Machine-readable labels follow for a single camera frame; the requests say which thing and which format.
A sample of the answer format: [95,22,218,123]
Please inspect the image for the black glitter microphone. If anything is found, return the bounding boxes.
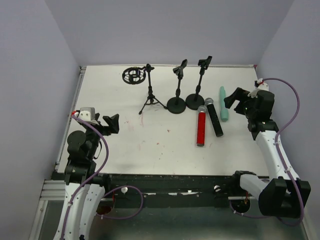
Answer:
[204,97,224,137]

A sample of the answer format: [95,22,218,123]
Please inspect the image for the black tripod mic stand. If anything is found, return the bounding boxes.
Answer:
[122,63,168,115]

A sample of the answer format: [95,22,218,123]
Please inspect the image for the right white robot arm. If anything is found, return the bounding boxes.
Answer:
[224,87,311,219]

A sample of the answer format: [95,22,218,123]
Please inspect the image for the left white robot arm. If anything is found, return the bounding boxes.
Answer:
[54,110,120,240]

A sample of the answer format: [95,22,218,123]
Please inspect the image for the right round-base mic stand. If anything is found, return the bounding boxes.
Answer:
[185,55,212,110]

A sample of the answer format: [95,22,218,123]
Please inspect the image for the round-base mic stand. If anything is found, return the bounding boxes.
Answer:
[166,59,188,114]
[185,55,212,110]

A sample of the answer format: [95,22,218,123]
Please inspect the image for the middle round-base mic stand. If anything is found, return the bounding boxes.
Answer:
[166,59,188,114]

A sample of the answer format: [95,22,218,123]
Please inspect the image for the teal green microphone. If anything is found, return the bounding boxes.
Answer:
[219,86,229,122]

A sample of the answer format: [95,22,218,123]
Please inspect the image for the red glitter microphone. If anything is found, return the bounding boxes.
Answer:
[196,105,207,147]

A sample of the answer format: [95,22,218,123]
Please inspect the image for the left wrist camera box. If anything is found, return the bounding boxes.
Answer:
[71,107,98,125]

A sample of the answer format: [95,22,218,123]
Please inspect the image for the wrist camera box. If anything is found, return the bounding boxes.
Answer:
[247,78,269,98]
[71,107,98,125]

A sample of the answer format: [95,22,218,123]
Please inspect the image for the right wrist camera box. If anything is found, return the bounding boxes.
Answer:
[247,78,269,98]

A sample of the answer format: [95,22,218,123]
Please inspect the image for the black front mounting rail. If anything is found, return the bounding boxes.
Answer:
[100,174,252,209]

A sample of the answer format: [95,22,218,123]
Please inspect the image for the aluminium frame profile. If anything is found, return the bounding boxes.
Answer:
[28,66,87,240]

